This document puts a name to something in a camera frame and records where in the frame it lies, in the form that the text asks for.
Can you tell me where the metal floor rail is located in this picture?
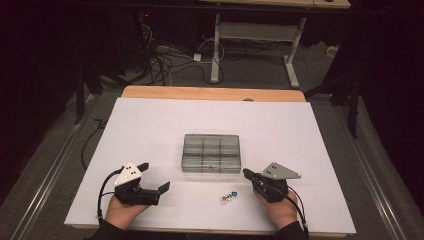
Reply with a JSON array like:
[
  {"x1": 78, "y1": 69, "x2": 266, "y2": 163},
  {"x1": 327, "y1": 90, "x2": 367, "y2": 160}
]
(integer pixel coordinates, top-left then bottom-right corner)
[
  {"x1": 9, "y1": 94, "x2": 95, "y2": 240},
  {"x1": 333, "y1": 106, "x2": 407, "y2": 240}
]

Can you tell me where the white board table cover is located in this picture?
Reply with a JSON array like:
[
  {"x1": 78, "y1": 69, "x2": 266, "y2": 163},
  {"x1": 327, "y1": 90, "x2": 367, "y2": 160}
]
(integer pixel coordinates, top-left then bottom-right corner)
[{"x1": 64, "y1": 97, "x2": 357, "y2": 236}]

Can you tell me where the right hand-held gripper black cable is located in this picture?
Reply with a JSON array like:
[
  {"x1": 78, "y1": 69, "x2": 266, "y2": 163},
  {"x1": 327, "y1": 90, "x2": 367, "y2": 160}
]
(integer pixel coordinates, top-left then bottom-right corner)
[{"x1": 271, "y1": 185, "x2": 310, "y2": 235}]

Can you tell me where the light wooden desk top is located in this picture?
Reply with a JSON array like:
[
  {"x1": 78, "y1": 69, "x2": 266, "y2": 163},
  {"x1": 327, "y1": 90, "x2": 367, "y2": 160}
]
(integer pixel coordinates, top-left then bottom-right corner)
[{"x1": 199, "y1": 0, "x2": 352, "y2": 10}]

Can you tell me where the white metal desk frame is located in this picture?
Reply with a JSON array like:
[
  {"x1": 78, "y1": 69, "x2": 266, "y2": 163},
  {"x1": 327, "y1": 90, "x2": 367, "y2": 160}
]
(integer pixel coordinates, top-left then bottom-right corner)
[{"x1": 210, "y1": 13, "x2": 308, "y2": 89}]

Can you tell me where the black metal stand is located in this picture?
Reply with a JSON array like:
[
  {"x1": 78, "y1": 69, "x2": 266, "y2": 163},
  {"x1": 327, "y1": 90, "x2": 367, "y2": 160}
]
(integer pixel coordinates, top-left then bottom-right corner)
[
  {"x1": 304, "y1": 71, "x2": 362, "y2": 140},
  {"x1": 73, "y1": 59, "x2": 105, "y2": 125}
]

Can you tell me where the clear plastic compartment box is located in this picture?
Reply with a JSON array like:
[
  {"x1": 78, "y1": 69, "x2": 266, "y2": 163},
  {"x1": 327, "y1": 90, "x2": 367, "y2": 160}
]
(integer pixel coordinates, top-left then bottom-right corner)
[{"x1": 180, "y1": 133, "x2": 242, "y2": 174}]

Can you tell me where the person's left hand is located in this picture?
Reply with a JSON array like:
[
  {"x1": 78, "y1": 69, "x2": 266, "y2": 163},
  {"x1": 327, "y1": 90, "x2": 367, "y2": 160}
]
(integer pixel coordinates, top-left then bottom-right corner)
[{"x1": 104, "y1": 194, "x2": 151, "y2": 231}]

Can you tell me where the left hand-held gripper black cable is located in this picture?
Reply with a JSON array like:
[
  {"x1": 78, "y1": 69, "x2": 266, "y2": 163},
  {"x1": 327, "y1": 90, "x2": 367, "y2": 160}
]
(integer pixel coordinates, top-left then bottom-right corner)
[{"x1": 96, "y1": 167, "x2": 125, "y2": 220}]

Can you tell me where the hand-held gripper black cable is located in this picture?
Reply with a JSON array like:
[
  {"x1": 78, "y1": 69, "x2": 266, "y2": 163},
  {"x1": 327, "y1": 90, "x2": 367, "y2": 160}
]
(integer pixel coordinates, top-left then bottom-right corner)
[
  {"x1": 96, "y1": 167, "x2": 125, "y2": 220},
  {"x1": 271, "y1": 185, "x2": 310, "y2": 235}
]

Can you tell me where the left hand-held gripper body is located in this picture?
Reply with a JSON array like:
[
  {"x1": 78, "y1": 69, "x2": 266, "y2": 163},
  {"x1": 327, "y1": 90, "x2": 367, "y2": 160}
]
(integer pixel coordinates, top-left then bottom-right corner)
[{"x1": 113, "y1": 162, "x2": 160, "y2": 206}]

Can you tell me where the small beaded charm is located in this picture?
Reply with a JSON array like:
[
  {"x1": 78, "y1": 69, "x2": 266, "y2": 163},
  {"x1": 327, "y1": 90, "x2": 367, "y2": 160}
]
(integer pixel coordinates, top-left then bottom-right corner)
[{"x1": 220, "y1": 191, "x2": 239, "y2": 204}]

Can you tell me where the tangle of black floor cables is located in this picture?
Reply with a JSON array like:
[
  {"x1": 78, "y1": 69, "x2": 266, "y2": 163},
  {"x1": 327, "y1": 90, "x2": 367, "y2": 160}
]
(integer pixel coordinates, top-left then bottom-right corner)
[{"x1": 138, "y1": 23, "x2": 225, "y2": 86}]

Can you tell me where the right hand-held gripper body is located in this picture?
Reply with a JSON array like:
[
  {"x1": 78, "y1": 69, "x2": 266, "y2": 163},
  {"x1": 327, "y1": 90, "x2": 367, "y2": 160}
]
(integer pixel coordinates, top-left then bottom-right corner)
[{"x1": 254, "y1": 162, "x2": 302, "y2": 204}]

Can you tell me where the black cable on floor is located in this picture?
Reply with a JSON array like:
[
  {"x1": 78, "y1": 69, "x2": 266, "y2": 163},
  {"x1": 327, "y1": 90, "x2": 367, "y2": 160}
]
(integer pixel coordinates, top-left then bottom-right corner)
[{"x1": 80, "y1": 118, "x2": 108, "y2": 171}]

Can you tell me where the person's right hand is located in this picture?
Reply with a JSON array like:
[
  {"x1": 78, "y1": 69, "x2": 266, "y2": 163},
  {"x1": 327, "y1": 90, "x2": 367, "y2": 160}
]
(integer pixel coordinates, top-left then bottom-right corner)
[{"x1": 254, "y1": 189, "x2": 300, "y2": 231}]

